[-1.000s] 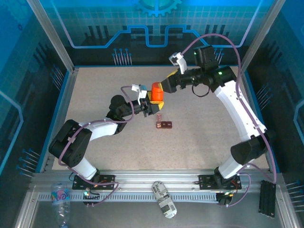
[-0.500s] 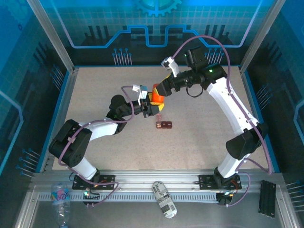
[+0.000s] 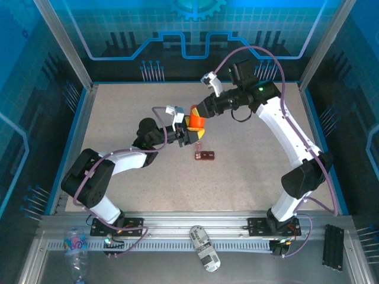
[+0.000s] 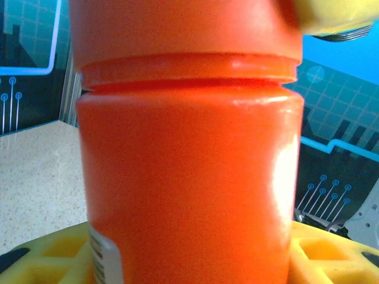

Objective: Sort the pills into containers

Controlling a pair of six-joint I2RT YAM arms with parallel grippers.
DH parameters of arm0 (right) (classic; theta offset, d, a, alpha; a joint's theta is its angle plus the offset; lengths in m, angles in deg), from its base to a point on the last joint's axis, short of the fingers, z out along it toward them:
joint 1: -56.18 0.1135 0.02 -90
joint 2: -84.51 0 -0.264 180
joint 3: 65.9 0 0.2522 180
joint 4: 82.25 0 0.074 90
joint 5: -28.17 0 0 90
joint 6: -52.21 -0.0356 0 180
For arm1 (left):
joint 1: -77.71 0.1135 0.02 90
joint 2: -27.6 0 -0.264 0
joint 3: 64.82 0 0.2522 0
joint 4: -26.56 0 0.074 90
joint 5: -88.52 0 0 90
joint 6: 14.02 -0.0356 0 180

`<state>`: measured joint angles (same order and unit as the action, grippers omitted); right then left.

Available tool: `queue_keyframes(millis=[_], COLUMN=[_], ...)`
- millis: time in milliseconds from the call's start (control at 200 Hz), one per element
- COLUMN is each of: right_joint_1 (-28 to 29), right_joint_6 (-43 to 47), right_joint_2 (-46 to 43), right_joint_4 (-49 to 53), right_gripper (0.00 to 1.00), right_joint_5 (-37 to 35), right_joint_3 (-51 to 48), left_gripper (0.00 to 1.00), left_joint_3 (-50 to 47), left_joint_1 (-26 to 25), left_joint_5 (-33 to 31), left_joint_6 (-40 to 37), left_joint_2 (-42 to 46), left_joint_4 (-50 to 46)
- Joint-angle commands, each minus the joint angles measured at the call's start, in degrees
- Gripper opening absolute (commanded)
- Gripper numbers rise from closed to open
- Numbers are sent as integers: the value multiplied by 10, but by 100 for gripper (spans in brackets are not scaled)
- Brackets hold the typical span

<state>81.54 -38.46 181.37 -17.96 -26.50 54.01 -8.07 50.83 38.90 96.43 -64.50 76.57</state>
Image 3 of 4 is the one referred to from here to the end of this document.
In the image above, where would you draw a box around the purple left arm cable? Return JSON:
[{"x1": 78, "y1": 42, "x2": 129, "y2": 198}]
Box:
[{"x1": 72, "y1": 105, "x2": 149, "y2": 259}]

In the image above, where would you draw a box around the black ribbed block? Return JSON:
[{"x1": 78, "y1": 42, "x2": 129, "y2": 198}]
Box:
[{"x1": 322, "y1": 224, "x2": 346, "y2": 272}]

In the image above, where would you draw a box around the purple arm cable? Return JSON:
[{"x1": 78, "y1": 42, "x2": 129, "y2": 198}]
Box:
[
  {"x1": 72, "y1": 105, "x2": 149, "y2": 259},
  {"x1": 213, "y1": 46, "x2": 340, "y2": 258}
]

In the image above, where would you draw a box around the orange pill bottle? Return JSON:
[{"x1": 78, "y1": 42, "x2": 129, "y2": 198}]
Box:
[{"x1": 189, "y1": 113, "x2": 206, "y2": 131}]

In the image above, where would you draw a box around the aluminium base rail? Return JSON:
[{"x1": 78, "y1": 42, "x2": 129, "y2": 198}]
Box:
[{"x1": 38, "y1": 210, "x2": 353, "y2": 237}]

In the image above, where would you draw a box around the aluminium frame post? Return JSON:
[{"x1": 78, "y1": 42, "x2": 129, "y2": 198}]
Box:
[
  {"x1": 31, "y1": 0, "x2": 100, "y2": 92},
  {"x1": 297, "y1": 0, "x2": 358, "y2": 92}
]

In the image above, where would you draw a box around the black controller box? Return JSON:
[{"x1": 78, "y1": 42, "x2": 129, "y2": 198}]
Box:
[
  {"x1": 269, "y1": 238, "x2": 293, "y2": 257},
  {"x1": 102, "y1": 238, "x2": 126, "y2": 257}
]

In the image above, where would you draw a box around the black loop cable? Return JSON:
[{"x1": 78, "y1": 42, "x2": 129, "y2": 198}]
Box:
[{"x1": 232, "y1": 105, "x2": 252, "y2": 122}]

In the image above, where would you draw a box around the aluminium side rail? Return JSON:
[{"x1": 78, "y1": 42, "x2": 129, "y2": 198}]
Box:
[
  {"x1": 297, "y1": 82, "x2": 350, "y2": 215},
  {"x1": 52, "y1": 84, "x2": 100, "y2": 212}
]

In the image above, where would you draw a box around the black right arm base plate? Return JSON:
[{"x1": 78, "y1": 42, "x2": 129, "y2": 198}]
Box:
[{"x1": 247, "y1": 217, "x2": 301, "y2": 237}]

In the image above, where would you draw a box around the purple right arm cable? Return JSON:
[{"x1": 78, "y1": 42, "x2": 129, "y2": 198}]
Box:
[{"x1": 213, "y1": 46, "x2": 340, "y2": 258}]

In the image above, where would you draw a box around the clear plastic water bottle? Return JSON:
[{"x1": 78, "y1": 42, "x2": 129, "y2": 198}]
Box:
[{"x1": 63, "y1": 227, "x2": 89, "y2": 284}]

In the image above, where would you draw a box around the slotted grey cable duct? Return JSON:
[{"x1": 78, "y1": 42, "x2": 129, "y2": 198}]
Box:
[{"x1": 47, "y1": 238, "x2": 279, "y2": 252}]

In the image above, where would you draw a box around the red weekly pill organizer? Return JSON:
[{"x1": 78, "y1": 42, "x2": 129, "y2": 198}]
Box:
[{"x1": 194, "y1": 143, "x2": 216, "y2": 162}]

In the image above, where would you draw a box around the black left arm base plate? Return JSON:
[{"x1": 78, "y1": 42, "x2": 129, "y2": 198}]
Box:
[{"x1": 90, "y1": 217, "x2": 144, "y2": 237}]

